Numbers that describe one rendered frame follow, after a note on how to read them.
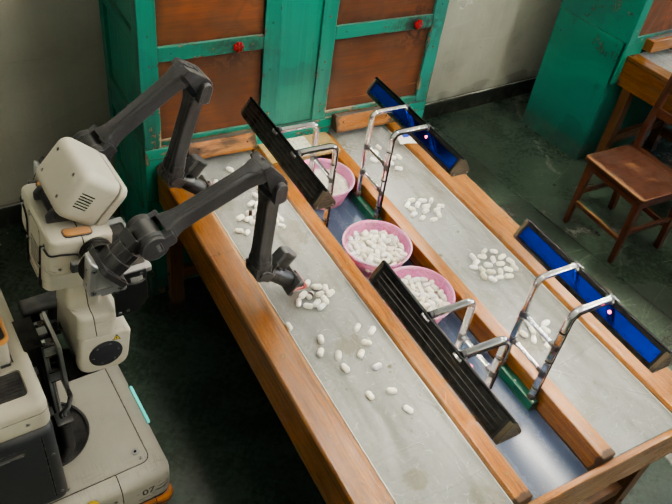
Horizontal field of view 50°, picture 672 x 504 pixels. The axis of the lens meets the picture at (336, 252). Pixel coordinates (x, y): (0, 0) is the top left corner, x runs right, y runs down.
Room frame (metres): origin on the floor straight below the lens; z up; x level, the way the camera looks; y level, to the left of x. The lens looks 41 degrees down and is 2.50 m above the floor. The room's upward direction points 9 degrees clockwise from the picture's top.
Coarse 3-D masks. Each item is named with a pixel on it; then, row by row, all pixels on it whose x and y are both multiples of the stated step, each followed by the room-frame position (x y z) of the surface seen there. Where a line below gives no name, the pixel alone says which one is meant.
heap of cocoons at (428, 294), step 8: (408, 280) 1.91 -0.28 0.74; (416, 280) 1.91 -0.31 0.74; (424, 280) 1.92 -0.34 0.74; (432, 280) 1.92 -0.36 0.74; (416, 288) 1.88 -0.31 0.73; (424, 288) 1.89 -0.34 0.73; (432, 288) 1.89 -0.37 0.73; (416, 296) 1.84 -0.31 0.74; (424, 296) 1.83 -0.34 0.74; (432, 296) 1.85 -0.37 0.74; (440, 296) 1.86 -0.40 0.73; (424, 304) 1.79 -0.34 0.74; (432, 304) 1.80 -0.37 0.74; (440, 304) 1.80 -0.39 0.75; (448, 304) 1.82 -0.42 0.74
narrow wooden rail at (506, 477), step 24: (288, 192) 2.28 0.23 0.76; (312, 216) 2.15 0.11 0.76; (336, 240) 2.03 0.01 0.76; (336, 264) 1.92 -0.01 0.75; (360, 288) 1.80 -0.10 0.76; (384, 312) 1.70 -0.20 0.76; (408, 336) 1.61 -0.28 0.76; (408, 360) 1.52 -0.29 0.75; (432, 384) 1.43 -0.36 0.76; (456, 408) 1.35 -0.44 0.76; (480, 432) 1.28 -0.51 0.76; (480, 456) 1.21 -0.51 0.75; (504, 480) 1.13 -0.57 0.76
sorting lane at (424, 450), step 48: (240, 240) 1.97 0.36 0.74; (288, 240) 2.02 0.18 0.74; (336, 288) 1.81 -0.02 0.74; (336, 336) 1.58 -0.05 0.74; (384, 336) 1.62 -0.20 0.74; (336, 384) 1.39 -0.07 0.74; (384, 384) 1.42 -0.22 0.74; (384, 432) 1.24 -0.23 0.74; (432, 432) 1.27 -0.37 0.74; (384, 480) 1.09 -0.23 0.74; (432, 480) 1.11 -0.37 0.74; (480, 480) 1.13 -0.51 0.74
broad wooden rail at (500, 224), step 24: (408, 144) 2.78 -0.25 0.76; (432, 168) 2.62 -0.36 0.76; (456, 192) 2.47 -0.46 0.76; (480, 192) 2.49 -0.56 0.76; (480, 216) 2.33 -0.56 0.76; (504, 216) 2.35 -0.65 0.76; (504, 240) 2.20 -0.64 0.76; (528, 264) 2.08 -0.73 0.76; (552, 288) 1.97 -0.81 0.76; (600, 336) 1.76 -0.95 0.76; (624, 360) 1.67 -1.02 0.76; (648, 384) 1.58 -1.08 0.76
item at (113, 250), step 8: (120, 240) 1.34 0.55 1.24; (88, 248) 1.32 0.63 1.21; (104, 248) 1.31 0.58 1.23; (112, 248) 1.31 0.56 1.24; (120, 248) 1.31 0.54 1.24; (96, 256) 1.29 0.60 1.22; (104, 256) 1.29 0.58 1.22; (112, 256) 1.29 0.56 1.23; (120, 256) 1.30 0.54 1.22; (128, 256) 1.30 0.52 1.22; (136, 256) 1.32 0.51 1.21; (104, 264) 1.27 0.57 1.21; (112, 264) 1.28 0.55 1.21; (120, 264) 1.28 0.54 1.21; (128, 264) 1.31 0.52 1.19; (104, 272) 1.24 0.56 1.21; (112, 272) 1.27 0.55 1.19; (120, 272) 1.28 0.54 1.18; (112, 280) 1.25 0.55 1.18; (120, 280) 1.26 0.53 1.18
